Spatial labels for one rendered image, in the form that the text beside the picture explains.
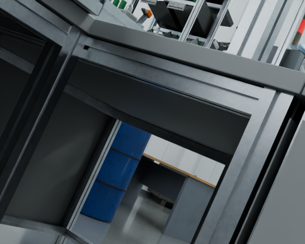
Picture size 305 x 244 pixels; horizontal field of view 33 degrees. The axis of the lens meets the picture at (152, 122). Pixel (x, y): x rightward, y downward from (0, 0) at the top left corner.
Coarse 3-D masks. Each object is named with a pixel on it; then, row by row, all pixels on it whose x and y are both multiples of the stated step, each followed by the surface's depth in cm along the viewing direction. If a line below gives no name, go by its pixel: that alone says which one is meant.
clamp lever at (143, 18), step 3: (141, 9) 149; (144, 9) 148; (147, 9) 150; (144, 12) 149; (147, 12) 149; (150, 12) 150; (144, 15) 149; (147, 15) 150; (150, 15) 150; (141, 18) 149; (144, 18) 149; (138, 21) 149; (141, 21) 149; (144, 21) 150
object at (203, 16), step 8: (192, 0) 209; (184, 8) 210; (192, 8) 206; (200, 8) 209; (208, 8) 212; (184, 16) 215; (200, 16) 210; (208, 16) 213; (184, 24) 219; (200, 24) 211; (208, 24) 214; (192, 32) 219; (200, 32) 215; (208, 32) 215
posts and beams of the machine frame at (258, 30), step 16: (256, 0) 78; (272, 0) 76; (288, 0) 78; (256, 16) 78; (272, 16) 76; (240, 32) 78; (256, 32) 76; (272, 32) 78; (240, 48) 77; (256, 48) 75
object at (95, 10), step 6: (72, 0) 86; (78, 0) 83; (84, 0) 84; (90, 0) 85; (96, 0) 86; (102, 0) 88; (84, 6) 85; (90, 6) 85; (96, 6) 86; (102, 6) 87; (90, 12) 87; (96, 12) 87
